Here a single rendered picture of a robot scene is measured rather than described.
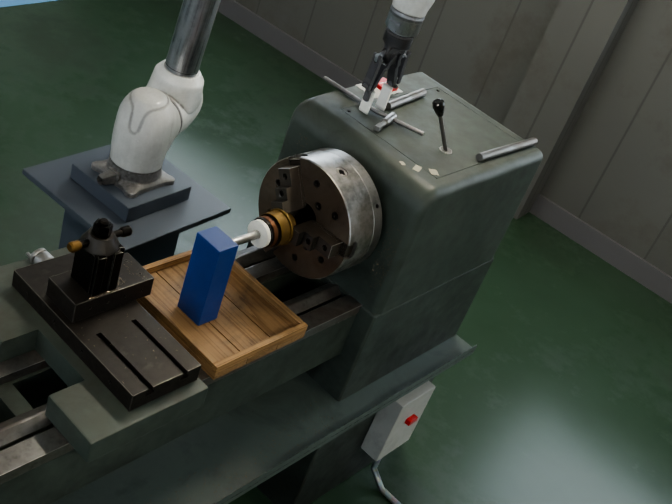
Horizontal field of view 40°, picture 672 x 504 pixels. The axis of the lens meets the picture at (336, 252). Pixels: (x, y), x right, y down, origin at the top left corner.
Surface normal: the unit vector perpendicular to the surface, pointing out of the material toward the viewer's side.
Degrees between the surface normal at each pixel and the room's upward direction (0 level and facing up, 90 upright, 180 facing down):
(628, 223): 90
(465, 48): 90
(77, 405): 0
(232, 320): 0
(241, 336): 0
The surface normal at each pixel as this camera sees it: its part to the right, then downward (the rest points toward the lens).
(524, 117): -0.59, 0.30
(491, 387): 0.29, -0.78
